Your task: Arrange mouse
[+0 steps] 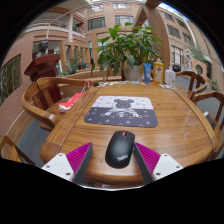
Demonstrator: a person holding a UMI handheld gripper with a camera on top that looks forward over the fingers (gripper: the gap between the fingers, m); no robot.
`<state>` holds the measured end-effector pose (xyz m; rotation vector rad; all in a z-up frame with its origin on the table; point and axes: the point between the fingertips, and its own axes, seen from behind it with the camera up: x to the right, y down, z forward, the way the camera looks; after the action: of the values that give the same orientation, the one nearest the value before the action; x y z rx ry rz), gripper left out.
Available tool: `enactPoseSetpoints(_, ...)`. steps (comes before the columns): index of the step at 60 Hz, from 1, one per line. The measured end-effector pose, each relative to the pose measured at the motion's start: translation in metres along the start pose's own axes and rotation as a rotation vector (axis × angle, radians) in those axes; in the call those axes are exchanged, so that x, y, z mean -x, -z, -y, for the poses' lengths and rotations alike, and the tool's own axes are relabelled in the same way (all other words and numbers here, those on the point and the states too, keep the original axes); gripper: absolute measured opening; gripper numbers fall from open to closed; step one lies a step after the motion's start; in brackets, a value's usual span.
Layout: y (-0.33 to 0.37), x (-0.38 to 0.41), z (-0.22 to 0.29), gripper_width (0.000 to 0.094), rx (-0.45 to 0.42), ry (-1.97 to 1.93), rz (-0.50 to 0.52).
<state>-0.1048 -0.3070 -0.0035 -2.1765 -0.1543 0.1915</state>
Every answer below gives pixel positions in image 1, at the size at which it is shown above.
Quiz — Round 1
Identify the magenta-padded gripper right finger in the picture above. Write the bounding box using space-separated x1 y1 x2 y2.
132 141 185 186

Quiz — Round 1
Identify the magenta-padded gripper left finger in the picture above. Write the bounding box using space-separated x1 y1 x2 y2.
40 141 94 185

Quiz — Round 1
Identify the black computer mouse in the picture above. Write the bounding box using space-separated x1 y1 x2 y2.
104 130 136 169

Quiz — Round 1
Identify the grey printed mouse pad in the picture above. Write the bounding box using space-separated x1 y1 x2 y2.
83 95 159 128

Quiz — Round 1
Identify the red and white bag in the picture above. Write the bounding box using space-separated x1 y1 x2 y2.
58 92 86 114

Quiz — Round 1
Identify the white pump bottle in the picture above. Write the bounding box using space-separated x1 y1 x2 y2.
164 65 177 87

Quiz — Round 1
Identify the yellow liquid bottle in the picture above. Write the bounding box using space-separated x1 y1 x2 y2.
153 57 165 86

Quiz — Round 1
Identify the blue tube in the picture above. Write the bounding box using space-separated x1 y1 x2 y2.
143 62 152 85

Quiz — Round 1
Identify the spiky green agave plant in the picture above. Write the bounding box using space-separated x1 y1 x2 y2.
63 56 81 76

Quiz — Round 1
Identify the dark bust statue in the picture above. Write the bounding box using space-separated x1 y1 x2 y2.
34 39 50 58

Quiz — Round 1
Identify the green plant in white pot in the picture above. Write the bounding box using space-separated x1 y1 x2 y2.
90 22 164 83

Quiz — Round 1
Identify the red wooden pedestal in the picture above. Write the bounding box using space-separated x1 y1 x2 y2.
23 53 62 83

